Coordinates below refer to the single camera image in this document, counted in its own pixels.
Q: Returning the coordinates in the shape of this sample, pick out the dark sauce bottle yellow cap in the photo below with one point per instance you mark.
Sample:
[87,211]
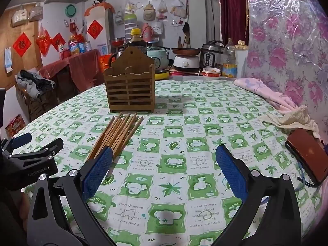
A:
[137,39]

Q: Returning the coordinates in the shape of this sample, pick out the red diamond paper decoration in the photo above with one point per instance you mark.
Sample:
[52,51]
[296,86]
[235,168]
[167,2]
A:
[95,29]
[58,41]
[22,44]

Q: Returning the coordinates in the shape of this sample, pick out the panda plush toy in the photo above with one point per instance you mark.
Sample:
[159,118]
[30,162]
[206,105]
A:
[98,0]

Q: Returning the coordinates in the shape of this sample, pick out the green white printed tablecloth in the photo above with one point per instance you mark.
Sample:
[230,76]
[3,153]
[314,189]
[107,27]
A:
[179,133]

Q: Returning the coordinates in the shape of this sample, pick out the brown leather case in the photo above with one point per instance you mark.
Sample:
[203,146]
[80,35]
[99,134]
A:
[307,153]

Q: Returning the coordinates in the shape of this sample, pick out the red cloth covered side table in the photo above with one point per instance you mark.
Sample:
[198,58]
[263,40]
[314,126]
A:
[76,61]

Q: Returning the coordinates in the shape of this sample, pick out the beige hanging pouch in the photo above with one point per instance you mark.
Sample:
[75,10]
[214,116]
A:
[149,11]

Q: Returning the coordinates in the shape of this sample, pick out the silver metal can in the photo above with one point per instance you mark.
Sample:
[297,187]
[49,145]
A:
[88,46]

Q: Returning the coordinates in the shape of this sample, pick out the large yellow oil bottle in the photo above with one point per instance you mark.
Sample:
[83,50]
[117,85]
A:
[74,46]

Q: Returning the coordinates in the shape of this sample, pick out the woven hanging bag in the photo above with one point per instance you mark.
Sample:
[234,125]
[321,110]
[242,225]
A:
[19,18]
[35,11]

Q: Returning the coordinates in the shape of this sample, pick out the white electric hotplate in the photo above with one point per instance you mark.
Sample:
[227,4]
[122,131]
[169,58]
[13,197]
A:
[186,62]

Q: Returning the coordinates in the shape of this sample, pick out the dark red curtain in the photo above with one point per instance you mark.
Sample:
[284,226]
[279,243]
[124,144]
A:
[233,10]

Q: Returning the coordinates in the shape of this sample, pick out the wooden slatted chopstick holder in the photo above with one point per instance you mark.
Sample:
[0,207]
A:
[129,87]

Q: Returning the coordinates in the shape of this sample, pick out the cream rag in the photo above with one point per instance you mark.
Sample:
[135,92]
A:
[294,120]

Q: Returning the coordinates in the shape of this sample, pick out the green striped white container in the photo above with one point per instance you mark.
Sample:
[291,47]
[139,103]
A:
[130,25]

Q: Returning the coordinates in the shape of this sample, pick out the pink floral plastic sheet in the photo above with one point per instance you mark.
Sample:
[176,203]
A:
[287,30]

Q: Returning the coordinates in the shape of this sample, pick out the clear cooking oil bottle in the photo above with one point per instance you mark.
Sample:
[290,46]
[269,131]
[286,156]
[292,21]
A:
[228,64]

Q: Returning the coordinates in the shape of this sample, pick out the mint green rice cooker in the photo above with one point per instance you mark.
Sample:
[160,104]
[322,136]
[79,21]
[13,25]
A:
[160,56]

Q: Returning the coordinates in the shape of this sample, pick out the wicker chair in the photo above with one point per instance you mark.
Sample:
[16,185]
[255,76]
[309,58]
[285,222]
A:
[38,105]

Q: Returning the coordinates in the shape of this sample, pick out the green round plate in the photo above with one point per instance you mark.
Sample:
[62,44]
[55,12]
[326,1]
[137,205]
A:
[71,10]

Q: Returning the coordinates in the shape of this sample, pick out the white carton box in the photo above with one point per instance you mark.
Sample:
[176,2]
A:
[241,64]

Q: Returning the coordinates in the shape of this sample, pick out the copper frying pan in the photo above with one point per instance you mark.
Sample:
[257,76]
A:
[185,50]

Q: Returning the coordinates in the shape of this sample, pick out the orange red packaging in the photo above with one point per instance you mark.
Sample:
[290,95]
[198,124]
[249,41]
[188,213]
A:
[105,62]

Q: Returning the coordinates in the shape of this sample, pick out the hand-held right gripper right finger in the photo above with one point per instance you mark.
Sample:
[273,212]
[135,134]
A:
[230,169]

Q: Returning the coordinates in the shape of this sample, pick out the grey black jacket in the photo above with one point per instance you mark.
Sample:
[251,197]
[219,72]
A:
[33,82]

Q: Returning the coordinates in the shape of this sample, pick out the blue metal can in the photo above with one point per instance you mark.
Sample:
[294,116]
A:
[82,47]

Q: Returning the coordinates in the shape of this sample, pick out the pink floral cloth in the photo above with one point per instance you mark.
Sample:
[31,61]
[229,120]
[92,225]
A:
[258,89]

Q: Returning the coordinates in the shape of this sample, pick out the orange cloth cover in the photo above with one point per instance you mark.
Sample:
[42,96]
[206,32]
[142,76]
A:
[101,6]

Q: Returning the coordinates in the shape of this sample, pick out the white refrigerator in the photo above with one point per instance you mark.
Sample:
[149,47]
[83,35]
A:
[101,46]

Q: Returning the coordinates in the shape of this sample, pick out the red plastic bag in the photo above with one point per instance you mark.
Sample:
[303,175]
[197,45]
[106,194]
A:
[44,41]

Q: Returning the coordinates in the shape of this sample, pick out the red printed box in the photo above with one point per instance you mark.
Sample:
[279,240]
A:
[15,126]

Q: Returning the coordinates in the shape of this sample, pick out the stainless steel kettle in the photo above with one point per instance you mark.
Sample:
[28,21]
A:
[116,57]

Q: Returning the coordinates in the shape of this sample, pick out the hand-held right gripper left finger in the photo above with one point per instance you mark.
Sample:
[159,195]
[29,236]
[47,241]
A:
[97,169]

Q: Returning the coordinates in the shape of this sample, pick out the red metal bowl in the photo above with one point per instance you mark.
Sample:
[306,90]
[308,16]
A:
[117,41]

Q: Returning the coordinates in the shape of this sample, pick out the bundle of wooden chopsticks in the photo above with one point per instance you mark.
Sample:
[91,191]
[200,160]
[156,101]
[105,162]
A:
[115,133]

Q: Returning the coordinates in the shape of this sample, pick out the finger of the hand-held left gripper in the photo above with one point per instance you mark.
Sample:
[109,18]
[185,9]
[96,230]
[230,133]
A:
[21,139]
[48,147]

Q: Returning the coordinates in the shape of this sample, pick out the pink thermos jug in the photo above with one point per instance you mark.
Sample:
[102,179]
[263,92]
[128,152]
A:
[147,33]

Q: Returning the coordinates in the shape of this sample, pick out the yellow pan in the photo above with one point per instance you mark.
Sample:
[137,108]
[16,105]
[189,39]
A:
[162,74]

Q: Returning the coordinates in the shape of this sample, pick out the white hanging plastic bag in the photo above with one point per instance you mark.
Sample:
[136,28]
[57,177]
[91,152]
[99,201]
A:
[178,7]

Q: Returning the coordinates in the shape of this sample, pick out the red white bowl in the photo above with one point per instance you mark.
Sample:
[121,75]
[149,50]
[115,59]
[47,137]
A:
[211,73]

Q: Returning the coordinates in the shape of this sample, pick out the silver black pressure cooker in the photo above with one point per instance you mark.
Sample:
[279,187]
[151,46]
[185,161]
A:
[211,53]

